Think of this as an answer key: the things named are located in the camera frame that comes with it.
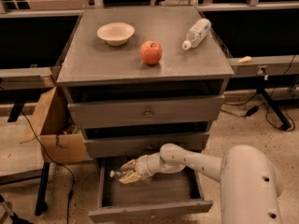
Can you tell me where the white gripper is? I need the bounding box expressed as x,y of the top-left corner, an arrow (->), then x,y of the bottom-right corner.
119,155 -> 153,184

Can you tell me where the clear water bottle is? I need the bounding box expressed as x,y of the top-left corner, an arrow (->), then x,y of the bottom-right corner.
109,170 -> 135,182

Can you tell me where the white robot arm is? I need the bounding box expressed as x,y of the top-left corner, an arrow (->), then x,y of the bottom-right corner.
120,143 -> 284,224

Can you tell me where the grey middle drawer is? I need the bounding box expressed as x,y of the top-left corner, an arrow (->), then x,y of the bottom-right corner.
84,132 -> 209,158

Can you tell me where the grey open bottom drawer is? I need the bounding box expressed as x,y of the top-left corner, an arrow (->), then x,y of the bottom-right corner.
89,157 -> 213,223

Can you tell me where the grey drawer cabinet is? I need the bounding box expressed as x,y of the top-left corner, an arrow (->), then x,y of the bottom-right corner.
56,6 -> 235,173

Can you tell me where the grey top drawer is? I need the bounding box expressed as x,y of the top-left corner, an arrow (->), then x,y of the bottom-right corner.
68,95 -> 224,129

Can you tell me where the white labelled water bottle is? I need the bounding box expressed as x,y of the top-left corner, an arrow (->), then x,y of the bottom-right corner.
182,18 -> 211,50

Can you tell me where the brown cardboard box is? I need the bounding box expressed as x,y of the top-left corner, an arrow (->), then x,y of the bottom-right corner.
21,87 -> 86,163

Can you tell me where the black table leg left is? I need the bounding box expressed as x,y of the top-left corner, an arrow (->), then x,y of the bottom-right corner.
35,162 -> 50,217

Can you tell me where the black table leg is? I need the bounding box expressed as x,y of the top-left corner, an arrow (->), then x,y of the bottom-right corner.
256,88 -> 291,131
35,162 -> 50,217

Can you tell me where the red apple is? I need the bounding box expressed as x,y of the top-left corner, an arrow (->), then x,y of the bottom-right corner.
140,40 -> 163,65

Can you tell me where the white paper bowl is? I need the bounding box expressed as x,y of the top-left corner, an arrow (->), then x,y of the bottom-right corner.
97,22 -> 135,46

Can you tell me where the black table leg right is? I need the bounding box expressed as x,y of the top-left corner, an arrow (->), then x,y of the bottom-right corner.
256,88 -> 291,131

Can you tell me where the small yellow foam piece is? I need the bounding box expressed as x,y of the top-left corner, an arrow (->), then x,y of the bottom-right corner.
237,56 -> 251,63

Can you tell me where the black floor cable left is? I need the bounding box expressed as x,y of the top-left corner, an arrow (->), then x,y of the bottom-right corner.
20,110 -> 77,224

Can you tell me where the black power adapter cable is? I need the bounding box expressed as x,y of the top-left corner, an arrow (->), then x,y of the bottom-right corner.
221,54 -> 299,133

